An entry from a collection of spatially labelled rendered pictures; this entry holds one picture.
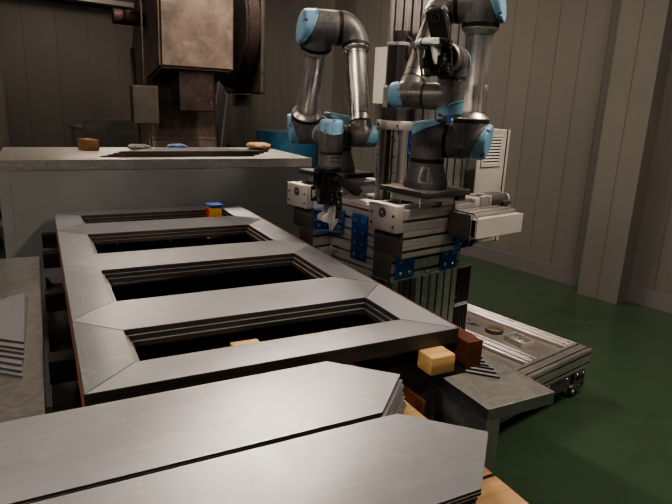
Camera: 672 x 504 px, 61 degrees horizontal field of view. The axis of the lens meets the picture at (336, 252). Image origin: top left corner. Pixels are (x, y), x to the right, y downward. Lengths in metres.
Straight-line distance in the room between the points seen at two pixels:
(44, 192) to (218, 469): 1.87
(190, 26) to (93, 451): 4.35
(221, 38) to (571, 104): 2.81
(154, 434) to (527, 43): 4.54
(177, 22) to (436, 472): 4.46
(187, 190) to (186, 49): 2.51
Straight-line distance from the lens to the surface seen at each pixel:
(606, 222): 4.47
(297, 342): 1.13
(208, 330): 1.25
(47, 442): 0.89
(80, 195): 2.51
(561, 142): 4.80
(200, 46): 4.98
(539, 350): 2.91
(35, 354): 1.42
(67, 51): 8.90
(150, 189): 2.54
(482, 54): 1.93
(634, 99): 4.39
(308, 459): 0.80
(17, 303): 1.63
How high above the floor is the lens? 1.30
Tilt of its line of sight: 15 degrees down
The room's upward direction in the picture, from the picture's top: 2 degrees clockwise
